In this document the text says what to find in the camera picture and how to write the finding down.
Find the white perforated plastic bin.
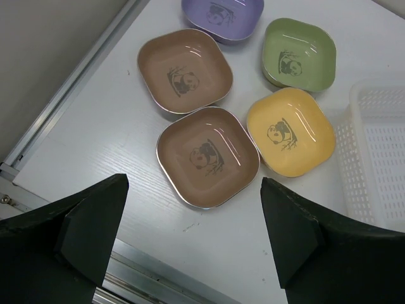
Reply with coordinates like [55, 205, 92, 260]
[333, 79, 404, 232]

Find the green panda plate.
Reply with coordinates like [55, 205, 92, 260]
[262, 18, 337, 92]

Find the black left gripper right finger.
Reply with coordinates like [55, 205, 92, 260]
[260, 178, 404, 303]

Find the brown panda plate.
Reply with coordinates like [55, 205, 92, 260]
[156, 106, 260, 210]
[137, 28, 234, 115]

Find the aluminium table frame rail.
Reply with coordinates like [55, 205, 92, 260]
[1, 1, 235, 303]

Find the yellow panda plate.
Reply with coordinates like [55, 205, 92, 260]
[246, 87, 336, 178]

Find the purple panda plate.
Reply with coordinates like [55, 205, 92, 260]
[181, 0, 265, 45]

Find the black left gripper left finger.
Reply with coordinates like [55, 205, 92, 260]
[1, 174, 129, 303]

